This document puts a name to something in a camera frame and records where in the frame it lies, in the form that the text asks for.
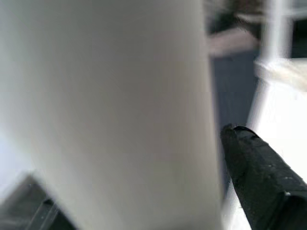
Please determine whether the white plastic table leg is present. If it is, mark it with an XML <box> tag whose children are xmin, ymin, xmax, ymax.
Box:
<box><xmin>0</xmin><ymin>0</ymin><xmax>224</xmax><ymax>230</ymax></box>
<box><xmin>261</xmin><ymin>0</ymin><xmax>295</xmax><ymax>63</ymax></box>

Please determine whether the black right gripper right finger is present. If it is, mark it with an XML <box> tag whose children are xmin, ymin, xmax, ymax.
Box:
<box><xmin>220</xmin><ymin>123</ymin><xmax>307</xmax><ymax>230</ymax></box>

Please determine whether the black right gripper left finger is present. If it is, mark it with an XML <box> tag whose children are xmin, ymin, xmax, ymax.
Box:
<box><xmin>0</xmin><ymin>173</ymin><xmax>77</xmax><ymax>230</ymax></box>

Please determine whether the white plastic table top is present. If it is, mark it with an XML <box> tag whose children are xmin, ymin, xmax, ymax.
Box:
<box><xmin>220</xmin><ymin>58</ymin><xmax>307</xmax><ymax>230</ymax></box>

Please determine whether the black table cloth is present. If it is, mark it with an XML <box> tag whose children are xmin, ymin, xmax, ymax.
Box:
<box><xmin>206</xmin><ymin>49</ymin><xmax>262</xmax><ymax>199</ymax></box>

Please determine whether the beige cloth covered bench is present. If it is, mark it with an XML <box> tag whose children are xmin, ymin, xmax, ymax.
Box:
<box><xmin>206</xmin><ymin>27</ymin><xmax>261</xmax><ymax>58</ymax></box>

